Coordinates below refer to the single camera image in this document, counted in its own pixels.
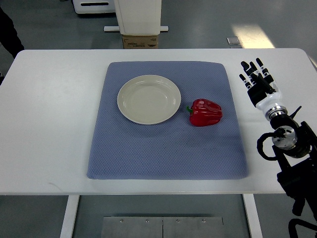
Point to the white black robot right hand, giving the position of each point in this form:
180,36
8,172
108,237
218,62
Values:
261,88

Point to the red bell pepper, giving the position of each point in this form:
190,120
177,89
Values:
204,112

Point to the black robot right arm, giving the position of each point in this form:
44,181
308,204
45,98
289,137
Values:
294,146

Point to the cream round plate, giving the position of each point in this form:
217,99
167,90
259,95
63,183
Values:
149,99

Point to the metal floor plate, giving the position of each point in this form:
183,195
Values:
163,227

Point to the grey floor socket cover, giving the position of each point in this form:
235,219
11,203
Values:
233,40

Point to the blue woven mat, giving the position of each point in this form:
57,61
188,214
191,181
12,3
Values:
174,149

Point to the right white table leg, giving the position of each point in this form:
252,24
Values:
252,216

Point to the white table leg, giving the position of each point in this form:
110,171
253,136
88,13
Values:
252,216
69,216

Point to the cardboard box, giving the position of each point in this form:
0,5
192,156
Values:
140,42

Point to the white base bar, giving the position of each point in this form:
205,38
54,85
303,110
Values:
116,29

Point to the white cabinet with slot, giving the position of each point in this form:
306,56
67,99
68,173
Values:
93,6

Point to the left white table leg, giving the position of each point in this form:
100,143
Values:
69,216

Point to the white pedestal column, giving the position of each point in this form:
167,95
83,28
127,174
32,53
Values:
138,17

